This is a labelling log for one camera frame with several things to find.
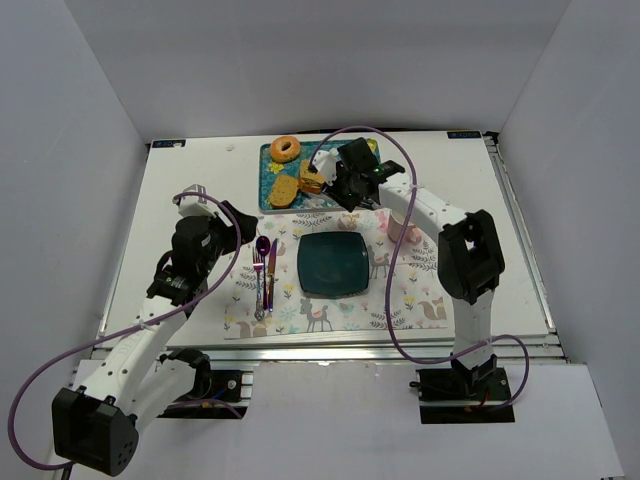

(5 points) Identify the bread slice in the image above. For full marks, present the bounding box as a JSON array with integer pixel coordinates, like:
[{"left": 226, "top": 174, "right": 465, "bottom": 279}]
[
  {"left": 298, "top": 159, "right": 325, "bottom": 194},
  {"left": 268, "top": 175, "right": 299, "bottom": 209}
]

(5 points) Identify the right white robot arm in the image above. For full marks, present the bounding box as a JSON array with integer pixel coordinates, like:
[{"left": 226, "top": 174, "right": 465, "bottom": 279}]
[{"left": 311, "top": 138, "right": 505, "bottom": 392}]

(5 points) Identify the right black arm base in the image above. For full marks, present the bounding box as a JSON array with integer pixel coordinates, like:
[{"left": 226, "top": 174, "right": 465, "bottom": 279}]
[{"left": 409, "top": 368, "right": 515, "bottom": 425}]

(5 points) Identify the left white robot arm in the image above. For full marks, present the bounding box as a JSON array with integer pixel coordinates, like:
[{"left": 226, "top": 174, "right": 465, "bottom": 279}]
[{"left": 52, "top": 200, "right": 258, "bottom": 477}]

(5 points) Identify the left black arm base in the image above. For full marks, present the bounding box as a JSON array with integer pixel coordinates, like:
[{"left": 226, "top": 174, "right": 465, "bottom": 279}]
[{"left": 159, "top": 348, "right": 249, "bottom": 420}]

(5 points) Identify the iridescent fork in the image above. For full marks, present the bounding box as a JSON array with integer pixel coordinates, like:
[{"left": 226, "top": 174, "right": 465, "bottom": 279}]
[{"left": 252, "top": 247, "right": 264, "bottom": 272}]

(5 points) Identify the purple iridescent spoon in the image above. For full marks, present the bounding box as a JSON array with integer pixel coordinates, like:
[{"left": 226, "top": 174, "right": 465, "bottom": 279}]
[{"left": 254, "top": 235, "right": 271, "bottom": 321}]

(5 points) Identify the pink mug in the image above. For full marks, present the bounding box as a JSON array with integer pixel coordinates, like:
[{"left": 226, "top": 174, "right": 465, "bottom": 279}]
[{"left": 387, "top": 210, "right": 422, "bottom": 246}]

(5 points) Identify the iridescent table knife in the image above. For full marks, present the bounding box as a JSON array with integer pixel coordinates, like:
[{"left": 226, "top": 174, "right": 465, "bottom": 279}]
[{"left": 265, "top": 239, "right": 278, "bottom": 312}]

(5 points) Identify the orange bagel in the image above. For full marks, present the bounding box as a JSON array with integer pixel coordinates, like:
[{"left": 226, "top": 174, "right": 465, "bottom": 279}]
[{"left": 269, "top": 136, "right": 301, "bottom": 164}]

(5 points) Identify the dark teal square plate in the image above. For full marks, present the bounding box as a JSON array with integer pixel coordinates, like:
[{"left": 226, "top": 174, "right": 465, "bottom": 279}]
[{"left": 296, "top": 231, "right": 369, "bottom": 299}]

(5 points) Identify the teal floral tray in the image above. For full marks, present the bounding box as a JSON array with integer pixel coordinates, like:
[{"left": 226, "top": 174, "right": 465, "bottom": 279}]
[{"left": 257, "top": 138, "right": 389, "bottom": 214}]

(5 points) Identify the floral animal placemat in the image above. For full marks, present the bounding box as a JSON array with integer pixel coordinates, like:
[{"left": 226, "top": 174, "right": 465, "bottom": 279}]
[{"left": 221, "top": 210, "right": 448, "bottom": 340}]

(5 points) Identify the left corner marker label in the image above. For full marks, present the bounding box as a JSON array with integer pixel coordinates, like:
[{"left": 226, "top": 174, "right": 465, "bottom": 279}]
[{"left": 151, "top": 139, "right": 186, "bottom": 149}]

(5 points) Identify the corner marker label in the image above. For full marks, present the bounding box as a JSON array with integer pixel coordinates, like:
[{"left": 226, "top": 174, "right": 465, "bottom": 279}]
[
  {"left": 446, "top": 130, "right": 482, "bottom": 140},
  {"left": 151, "top": 139, "right": 186, "bottom": 149}
]

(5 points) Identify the right corner marker label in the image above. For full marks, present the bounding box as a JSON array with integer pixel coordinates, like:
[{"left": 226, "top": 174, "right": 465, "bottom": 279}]
[{"left": 446, "top": 130, "right": 482, "bottom": 140}]

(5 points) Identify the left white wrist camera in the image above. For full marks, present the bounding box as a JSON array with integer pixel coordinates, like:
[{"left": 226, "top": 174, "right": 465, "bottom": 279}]
[{"left": 172, "top": 184, "right": 214, "bottom": 218}]

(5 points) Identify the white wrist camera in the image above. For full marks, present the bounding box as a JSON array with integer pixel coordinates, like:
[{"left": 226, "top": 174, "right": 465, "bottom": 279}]
[
  {"left": 310, "top": 148, "right": 340, "bottom": 186},
  {"left": 172, "top": 184, "right": 214, "bottom": 218}
]

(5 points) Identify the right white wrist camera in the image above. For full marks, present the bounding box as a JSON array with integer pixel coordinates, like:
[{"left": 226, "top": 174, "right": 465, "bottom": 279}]
[{"left": 310, "top": 148, "right": 340, "bottom": 186}]

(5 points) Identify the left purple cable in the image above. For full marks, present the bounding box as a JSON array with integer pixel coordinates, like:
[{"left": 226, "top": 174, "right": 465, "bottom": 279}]
[{"left": 7, "top": 194, "right": 245, "bottom": 471}]

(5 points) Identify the purple cable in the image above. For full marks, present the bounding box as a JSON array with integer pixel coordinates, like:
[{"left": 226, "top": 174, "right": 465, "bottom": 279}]
[
  {"left": 310, "top": 125, "right": 532, "bottom": 411},
  {"left": 7, "top": 194, "right": 245, "bottom": 471}
]

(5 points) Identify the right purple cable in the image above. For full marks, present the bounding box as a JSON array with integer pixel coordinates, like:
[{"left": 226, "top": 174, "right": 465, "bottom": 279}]
[{"left": 310, "top": 125, "right": 532, "bottom": 411}]

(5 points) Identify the aluminium table frame rail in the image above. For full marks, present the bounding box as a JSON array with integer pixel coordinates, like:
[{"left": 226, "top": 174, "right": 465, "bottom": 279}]
[{"left": 93, "top": 132, "right": 566, "bottom": 369}]

